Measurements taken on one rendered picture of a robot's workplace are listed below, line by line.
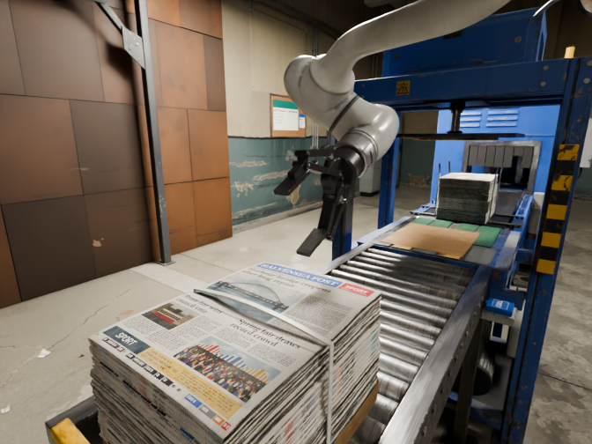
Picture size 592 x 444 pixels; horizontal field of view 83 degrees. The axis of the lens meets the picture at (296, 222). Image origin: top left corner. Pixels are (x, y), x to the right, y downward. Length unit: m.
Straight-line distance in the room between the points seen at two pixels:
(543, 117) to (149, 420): 3.67
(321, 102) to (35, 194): 2.91
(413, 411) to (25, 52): 3.36
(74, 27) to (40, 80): 0.53
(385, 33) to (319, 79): 0.16
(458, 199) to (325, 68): 1.66
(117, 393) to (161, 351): 0.08
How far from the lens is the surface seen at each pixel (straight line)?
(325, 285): 0.63
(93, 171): 3.55
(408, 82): 1.59
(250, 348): 0.47
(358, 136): 0.73
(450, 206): 2.29
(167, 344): 0.50
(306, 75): 0.78
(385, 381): 0.81
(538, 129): 3.79
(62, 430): 0.77
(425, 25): 0.63
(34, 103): 3.43
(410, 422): 0.73
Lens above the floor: 1.30
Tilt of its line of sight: 14 degrees down
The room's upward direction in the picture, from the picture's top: straight up
